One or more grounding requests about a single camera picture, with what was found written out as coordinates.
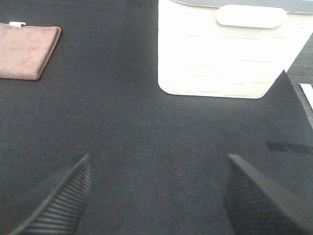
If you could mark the black fabric table mat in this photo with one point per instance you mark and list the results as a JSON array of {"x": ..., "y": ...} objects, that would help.
[{"x": 157, "y": 160}]

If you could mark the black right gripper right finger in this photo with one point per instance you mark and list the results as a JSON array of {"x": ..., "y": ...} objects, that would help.
[{"x": 256, "y": 205}]

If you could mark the white plastic storage basket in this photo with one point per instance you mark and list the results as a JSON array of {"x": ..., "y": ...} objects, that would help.
[{"x": 229, "y": 48}]

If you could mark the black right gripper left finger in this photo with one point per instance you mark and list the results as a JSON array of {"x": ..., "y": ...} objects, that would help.
[{"x": 53, "y": 207}]

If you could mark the pink towel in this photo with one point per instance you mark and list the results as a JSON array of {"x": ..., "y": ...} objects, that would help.
[{"x": 26, "y": 50}]

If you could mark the white towel label tag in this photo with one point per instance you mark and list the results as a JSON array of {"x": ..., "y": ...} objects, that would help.
[{"x": 17, "y": 24}]

